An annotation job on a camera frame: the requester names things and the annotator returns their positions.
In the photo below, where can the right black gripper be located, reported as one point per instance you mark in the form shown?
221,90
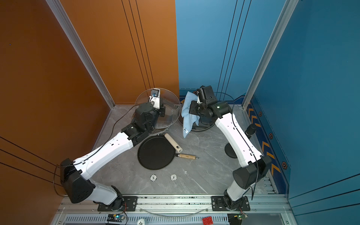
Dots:
192,107

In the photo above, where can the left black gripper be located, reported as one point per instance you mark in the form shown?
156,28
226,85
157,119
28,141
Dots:
161,113

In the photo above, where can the light blue microfibre cloth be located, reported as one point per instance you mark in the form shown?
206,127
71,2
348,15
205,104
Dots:
188,118

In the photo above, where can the large glass pot lid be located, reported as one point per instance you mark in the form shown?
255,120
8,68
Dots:
159,129

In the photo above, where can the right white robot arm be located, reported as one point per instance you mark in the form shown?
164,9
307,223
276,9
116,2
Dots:
253,164

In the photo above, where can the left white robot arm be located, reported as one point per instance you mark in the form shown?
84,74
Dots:
76,175

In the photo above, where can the white round marker five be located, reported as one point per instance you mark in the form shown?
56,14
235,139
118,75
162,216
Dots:
153,177

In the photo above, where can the white round marker one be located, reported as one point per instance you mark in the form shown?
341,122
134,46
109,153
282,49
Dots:
173,177

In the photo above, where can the red perforated block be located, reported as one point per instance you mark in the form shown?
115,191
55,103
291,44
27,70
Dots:
207,221

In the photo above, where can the white round numbered tag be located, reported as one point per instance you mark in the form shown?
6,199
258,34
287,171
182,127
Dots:
141,221

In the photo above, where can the green circuit board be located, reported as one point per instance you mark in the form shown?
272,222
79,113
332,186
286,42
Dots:
116,219

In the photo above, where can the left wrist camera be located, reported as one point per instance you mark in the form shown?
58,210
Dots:
154,98

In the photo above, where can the black wok black handle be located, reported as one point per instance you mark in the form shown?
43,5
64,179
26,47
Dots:
205,123

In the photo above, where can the brown wok cream handle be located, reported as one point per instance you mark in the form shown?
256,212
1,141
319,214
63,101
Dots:
173,143

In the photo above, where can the small pan wooden handle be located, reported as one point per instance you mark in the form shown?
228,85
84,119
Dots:
156,153

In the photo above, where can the aluminium front rail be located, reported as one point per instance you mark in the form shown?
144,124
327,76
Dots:
165,204

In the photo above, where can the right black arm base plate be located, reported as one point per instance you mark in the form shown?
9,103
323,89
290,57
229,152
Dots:
224,203

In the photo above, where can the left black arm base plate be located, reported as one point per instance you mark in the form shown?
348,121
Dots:
126,204

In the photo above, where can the small board with wires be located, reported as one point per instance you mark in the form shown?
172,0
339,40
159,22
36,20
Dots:
241,216

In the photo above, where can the right aluminium corner post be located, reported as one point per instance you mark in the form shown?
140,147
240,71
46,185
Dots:
280,26

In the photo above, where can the aluminium corner post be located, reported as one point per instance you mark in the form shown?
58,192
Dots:
280,26
76,42

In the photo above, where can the left aluminium corner post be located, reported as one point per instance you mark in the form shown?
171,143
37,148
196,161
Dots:
76,42

